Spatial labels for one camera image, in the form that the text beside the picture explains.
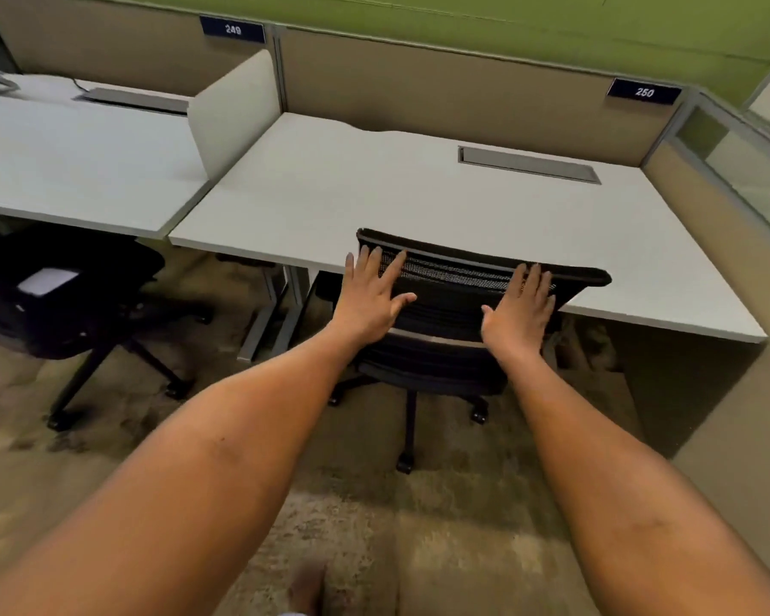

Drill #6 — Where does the person's left hand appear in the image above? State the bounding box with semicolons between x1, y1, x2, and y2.
330;245;418;344

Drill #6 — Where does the person's right hand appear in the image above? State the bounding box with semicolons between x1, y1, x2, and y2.
481;263;558;364

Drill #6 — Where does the person's right forearm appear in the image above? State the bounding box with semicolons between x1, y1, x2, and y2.
486;342;770;616

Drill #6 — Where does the person's left forearm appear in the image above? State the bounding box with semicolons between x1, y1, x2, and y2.
0;323;374;616

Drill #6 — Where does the black mesh-back office chair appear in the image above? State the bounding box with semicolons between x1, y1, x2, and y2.
326;228;613;476

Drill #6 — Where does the grey metal desk leg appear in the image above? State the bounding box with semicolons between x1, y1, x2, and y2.
237;263;313;365

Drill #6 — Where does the beige partition with glass pane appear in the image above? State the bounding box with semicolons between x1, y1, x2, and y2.
640;88;770;456

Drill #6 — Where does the white desk divider panel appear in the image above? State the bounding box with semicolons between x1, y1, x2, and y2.
187;48;284;182

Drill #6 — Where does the beige fabric partition panel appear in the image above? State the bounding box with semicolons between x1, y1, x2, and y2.
276;25;702;169
0;0;278;98

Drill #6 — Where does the blue desk number sign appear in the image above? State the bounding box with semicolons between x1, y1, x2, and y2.
199;15;268;46
606;77;684;107

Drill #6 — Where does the black padded office chair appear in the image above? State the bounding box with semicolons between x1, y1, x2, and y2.
0;220;214;434

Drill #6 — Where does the white paper sheet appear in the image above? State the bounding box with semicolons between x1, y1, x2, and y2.
17;267;82;299

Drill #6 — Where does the grey desk cable tray lid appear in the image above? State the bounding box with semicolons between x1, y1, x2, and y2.
76;87;191;116
457;145;603;186

